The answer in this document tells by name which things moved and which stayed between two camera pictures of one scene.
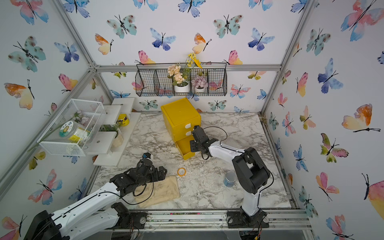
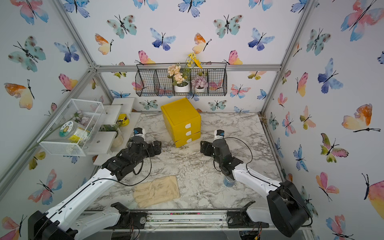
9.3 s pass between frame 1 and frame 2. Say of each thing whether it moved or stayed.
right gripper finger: moved
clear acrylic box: stayed
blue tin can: stayed
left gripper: moved
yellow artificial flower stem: stayed
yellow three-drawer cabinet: moved
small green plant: stayed
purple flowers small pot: stayed
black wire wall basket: stayed
